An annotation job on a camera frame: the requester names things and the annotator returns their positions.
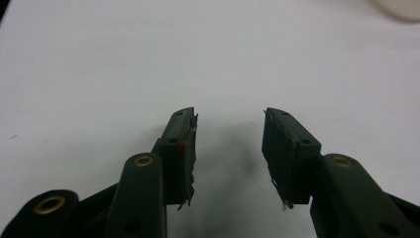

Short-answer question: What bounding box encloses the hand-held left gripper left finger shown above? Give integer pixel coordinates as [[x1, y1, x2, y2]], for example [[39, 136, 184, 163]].
[[104, 106, 199, 238]]

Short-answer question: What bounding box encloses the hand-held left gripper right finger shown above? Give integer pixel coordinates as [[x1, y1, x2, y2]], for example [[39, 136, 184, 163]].
[[261, 107, 420, 238]]

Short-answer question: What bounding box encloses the cream round object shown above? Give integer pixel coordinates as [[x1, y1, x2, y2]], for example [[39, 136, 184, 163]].
[[372, 0, 420, 24]]

